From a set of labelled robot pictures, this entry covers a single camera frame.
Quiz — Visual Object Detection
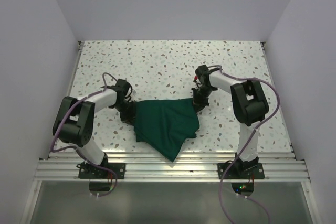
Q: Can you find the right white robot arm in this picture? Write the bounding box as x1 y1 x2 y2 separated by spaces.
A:
192 65 269 178

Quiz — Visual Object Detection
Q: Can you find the green surgical cloth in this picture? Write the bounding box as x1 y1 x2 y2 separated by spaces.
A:
134 98 200 162

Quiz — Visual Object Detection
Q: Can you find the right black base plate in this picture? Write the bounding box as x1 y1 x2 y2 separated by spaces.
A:
223 159 265 180

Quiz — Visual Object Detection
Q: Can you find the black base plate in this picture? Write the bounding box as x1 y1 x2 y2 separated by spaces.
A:
223 159 265 180
76 162 126 179

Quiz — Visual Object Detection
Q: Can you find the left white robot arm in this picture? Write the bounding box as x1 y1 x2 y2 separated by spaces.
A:
50 79 136 178

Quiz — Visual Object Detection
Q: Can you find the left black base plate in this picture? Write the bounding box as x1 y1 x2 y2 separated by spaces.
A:
76 162 126 179

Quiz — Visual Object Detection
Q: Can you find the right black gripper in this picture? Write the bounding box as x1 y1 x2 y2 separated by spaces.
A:
192 86 215 115

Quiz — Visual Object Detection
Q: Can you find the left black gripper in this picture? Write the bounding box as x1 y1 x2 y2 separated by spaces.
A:
112 99 138 127

